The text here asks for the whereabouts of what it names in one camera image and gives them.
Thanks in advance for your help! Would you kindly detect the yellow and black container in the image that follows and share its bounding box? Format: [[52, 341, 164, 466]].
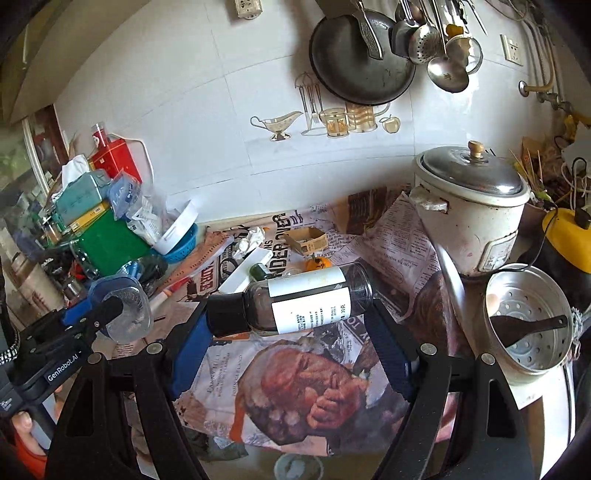
[[522, 208, 591, 287]]

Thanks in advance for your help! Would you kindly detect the wire strainer yellow handle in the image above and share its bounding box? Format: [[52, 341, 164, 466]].
[[444, 21, 485, 75]]

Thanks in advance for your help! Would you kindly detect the metal rice cooker lid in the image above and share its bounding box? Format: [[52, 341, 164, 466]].
[[416, 141, 531, 197]]

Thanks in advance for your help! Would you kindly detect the clear bag with receipts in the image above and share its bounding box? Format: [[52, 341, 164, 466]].
[[126, 194, 170, 244]]

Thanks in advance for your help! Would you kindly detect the red tin box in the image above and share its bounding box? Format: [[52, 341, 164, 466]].
[[90, 124, 143, 185]]

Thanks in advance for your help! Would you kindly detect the white rice cooker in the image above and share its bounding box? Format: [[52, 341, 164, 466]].
[[409, 143, 532, 278]]

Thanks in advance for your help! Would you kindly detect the blue plastic packet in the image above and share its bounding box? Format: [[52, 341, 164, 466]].
[[108, 173, 142, 217]]

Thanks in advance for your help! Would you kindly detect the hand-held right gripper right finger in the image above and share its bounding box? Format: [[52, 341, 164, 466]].
[[368, 308, 542, 480]]

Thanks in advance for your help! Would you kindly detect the green plastic container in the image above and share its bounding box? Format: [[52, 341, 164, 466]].
[[73, 211, 152, 278]]

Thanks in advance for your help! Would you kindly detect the clear bottle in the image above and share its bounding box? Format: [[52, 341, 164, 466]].
[[205, 261, 375, 337]]

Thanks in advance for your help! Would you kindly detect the large metal ladle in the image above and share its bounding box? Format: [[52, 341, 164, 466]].
[[427, 0, 470, 93]]

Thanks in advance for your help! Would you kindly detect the black wok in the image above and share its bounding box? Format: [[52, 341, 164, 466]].
[[308, 9, 417, 104]]

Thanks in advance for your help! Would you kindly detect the bundle of chopsticks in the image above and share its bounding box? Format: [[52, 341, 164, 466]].
[[509, 138, 557, 204]]

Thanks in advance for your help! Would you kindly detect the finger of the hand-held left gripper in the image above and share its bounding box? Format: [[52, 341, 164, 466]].
[[61, 298, 125, 332], [87, 276, 139, 306]]

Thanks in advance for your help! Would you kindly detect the newspaper with bold headline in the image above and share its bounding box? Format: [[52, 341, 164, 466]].
[[185, 208, 352, 305]]

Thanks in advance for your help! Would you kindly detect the perforated metal skimmer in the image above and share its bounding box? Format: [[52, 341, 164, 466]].
[[409, 0, 443, 65]]

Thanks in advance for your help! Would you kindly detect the person's left forearm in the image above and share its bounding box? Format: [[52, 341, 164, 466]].
[[11, 433, 52, 478]]

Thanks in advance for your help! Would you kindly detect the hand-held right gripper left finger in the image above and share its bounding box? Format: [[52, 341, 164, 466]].
[[44, 298, 241, 480]]

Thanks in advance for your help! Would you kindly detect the gas tap with hose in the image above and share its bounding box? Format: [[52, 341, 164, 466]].
[[517, 18, 575, 112]]

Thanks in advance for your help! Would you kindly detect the metal turner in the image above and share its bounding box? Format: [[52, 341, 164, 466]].
[[353, 0, 386, 61]]

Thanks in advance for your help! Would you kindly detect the small cardboard box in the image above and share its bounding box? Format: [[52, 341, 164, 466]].
[[283, 226, 329, 257]]

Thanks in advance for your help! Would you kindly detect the text newspaper sheet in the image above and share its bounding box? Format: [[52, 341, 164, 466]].
[[330, 189, 446, 321]]

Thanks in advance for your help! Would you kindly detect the long white box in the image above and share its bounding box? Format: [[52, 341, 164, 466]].
[[217, 249, 274, 296]]

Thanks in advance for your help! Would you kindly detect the black rice paddle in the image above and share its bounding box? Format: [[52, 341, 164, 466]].
[[489, 315, 570, 348]]

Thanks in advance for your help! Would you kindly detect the clear plastic cup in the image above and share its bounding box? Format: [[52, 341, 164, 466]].
[[99, 274, 154, 344]]

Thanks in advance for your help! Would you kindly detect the aluminium steamer pot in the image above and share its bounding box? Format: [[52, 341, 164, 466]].
[[484, 270, 575, 386]]

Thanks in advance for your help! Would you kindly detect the teal tissue box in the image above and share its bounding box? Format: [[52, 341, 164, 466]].
[[54, 156, 112, 227]]

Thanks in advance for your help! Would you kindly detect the blue plastic basket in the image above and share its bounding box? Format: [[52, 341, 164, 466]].
[[161, 224, 201, 265]]

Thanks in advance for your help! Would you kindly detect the white bowl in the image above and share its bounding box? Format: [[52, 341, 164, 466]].
[[273, 452, 324, 480]]

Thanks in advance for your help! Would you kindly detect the yellow flat box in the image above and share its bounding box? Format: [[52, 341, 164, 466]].
[[65, 202, 110, 232]]

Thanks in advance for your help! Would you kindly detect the white round tray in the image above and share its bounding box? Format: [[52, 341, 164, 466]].
[[151, 203, 199, 256]]

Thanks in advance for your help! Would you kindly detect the newspaper with face photo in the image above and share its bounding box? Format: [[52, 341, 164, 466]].
[[173, 295, 444, 457]]

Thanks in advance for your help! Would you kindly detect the crumpled white tissue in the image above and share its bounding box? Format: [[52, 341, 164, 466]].
[[231, 226, 266, 261]]

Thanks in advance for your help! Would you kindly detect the person's left hand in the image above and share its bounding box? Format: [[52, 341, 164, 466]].
[[10, 411, 38, 437]]

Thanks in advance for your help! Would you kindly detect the small metal ladle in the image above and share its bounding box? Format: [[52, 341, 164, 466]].
[[390, 0, 420, 58]]

